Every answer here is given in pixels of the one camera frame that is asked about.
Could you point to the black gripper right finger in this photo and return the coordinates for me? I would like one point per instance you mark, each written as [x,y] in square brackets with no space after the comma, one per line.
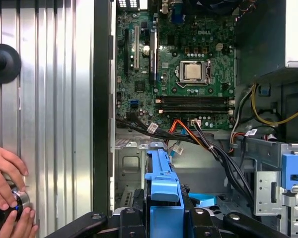
[201,223]

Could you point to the white expansion slot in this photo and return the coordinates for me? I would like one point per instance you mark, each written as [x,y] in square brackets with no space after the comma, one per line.
[136,47]

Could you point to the black expansion slot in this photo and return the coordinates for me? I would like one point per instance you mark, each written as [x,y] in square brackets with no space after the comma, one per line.
[126,52]

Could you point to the person's right hand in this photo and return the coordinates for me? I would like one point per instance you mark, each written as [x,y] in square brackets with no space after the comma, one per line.
[20,228]

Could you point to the hard disk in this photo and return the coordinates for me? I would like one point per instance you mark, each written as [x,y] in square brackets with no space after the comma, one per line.
[164,183]

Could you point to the metal socket cover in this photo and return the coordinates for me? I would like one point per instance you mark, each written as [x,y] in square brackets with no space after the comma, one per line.
[182,73]

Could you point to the black PC case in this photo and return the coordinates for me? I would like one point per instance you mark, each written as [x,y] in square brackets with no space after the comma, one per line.
[100,99]

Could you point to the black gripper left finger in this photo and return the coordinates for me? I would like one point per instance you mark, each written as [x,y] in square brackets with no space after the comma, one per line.
[131,223]

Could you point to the black RAM slot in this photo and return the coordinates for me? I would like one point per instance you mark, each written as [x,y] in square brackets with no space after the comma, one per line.
[193,109]
[193,99]

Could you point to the green motherboard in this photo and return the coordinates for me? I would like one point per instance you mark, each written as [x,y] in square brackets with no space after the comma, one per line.
[213,42]

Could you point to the metal locking lever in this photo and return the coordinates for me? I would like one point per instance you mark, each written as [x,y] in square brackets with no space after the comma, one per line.
[193,85]

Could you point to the grey power supply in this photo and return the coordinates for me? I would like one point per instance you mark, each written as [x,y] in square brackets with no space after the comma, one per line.
[263,37]

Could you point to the blue drive cage latch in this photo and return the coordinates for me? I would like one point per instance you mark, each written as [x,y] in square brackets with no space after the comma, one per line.
[288,168]

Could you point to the black round knob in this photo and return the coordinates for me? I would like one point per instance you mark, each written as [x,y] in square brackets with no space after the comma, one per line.
[2,63]

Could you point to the silver CPU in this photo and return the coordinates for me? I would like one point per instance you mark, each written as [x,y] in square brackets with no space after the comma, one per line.
[195,72]

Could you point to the silver drive cage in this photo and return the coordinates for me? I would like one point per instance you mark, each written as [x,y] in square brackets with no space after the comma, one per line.
[263,193]

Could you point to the silver disk bay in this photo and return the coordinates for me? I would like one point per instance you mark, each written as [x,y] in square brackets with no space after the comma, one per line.
[129,163]

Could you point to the person's left hand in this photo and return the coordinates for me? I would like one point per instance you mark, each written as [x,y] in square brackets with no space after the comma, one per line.
[7,173]

